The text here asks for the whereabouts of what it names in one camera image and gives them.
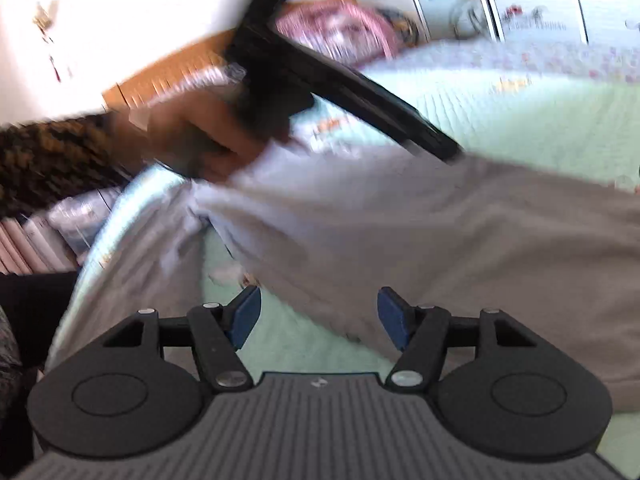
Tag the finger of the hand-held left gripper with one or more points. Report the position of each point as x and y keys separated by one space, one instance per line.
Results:
x=360 y=117
x=380 y=100

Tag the row of books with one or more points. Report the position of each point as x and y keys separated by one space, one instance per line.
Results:
x=30 y=245

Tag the yellow patterned cushion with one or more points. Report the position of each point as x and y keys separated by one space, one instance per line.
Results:
x=402 y=27

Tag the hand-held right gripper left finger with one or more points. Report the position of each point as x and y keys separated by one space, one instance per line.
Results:
x=246 y=312

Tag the grey hooded jacket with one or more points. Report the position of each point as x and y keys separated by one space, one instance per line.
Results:
x=450 y=240

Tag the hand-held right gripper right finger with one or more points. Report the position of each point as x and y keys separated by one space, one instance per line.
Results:
x=391 y=316

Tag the hanging wall decoration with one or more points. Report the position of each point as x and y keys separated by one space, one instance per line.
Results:
x=47 y=25

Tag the pink floral duvet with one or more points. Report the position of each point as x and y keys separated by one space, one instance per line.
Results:
x=340 y=35

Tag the bee print quilted bedspread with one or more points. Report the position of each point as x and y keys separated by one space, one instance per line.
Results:
x=525 y=125

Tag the person's left hand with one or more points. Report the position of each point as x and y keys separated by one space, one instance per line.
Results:
x=200 y=135

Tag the clear plastic bag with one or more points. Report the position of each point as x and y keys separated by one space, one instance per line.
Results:
x=85 y=220

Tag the wooden headboard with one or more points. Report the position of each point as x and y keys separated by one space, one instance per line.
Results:
x=165 y=75

